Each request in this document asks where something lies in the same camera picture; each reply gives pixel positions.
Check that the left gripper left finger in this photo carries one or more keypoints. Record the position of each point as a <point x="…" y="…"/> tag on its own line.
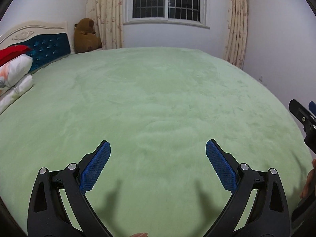
<point x="58" y="205"/>

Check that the right floral curtain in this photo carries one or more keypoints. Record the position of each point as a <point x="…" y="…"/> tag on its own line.
<point x="235" y="48"/>

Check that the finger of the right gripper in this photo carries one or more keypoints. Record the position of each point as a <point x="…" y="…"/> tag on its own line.
<point x="301" y="113"/>
<point x="312" y="107"/>

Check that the left floral curtain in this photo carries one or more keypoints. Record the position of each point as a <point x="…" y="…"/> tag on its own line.
<point x="108" y="18"/>

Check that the cream and teal headboard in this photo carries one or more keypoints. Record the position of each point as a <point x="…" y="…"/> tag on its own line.
<point x="48" y="42"/>

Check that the green bed blanket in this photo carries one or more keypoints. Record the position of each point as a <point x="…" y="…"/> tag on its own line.
<point x="157" y="107"/>

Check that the lower white floral pillow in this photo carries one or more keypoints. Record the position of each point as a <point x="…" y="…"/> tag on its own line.
<point x="10" y="96"/>

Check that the barred window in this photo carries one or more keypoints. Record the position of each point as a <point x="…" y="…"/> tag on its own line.
<point x="180" y="12"/>

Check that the person's right hand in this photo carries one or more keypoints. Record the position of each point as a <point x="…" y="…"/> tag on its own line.
<point x="309" y="178"/>

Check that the red pillow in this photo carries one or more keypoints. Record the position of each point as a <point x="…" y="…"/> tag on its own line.
<point x="12" y="52"/>

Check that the brown teddy bear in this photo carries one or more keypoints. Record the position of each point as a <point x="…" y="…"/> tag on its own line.
<point x="85" y="38"/>

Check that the person's left hand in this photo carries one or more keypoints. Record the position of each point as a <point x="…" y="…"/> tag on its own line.
<point x="143" y="234"/>

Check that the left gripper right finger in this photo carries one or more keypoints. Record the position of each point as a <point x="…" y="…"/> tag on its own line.
<point x="257" y="206"/>

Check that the floral curtain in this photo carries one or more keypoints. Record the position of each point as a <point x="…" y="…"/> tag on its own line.
<point x="235" y="48"/>
<point x="108" y="18"/>

